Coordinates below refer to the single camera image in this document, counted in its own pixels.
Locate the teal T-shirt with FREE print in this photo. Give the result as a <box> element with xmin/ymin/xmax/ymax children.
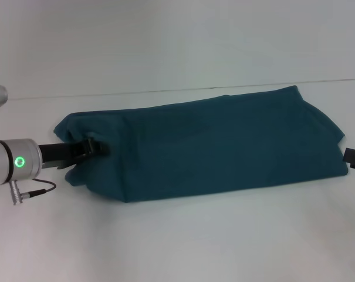
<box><xmin>53</xmin><ymin>85</ymin><xmax>351</xmax><ymax>204</ymax></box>

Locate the dark red cable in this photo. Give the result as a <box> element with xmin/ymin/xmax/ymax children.
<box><xmin>8</xmin><ymin>179</ymin><xmax>59</xmax><ymax>207</ymax></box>

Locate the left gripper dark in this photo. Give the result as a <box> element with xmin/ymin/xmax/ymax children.
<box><xmin>37</xmin><ymin>137</ymin><xmax>111</xmax><ymax>171</ymax></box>

